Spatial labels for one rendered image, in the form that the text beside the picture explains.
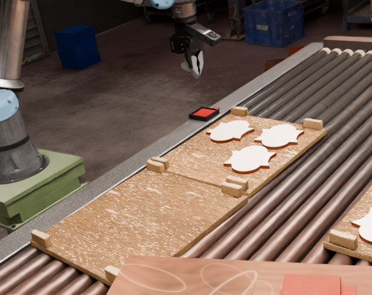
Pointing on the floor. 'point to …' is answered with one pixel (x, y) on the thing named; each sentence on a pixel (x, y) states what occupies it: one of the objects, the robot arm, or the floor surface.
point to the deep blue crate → (274, 23)
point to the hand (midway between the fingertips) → (198, 75)
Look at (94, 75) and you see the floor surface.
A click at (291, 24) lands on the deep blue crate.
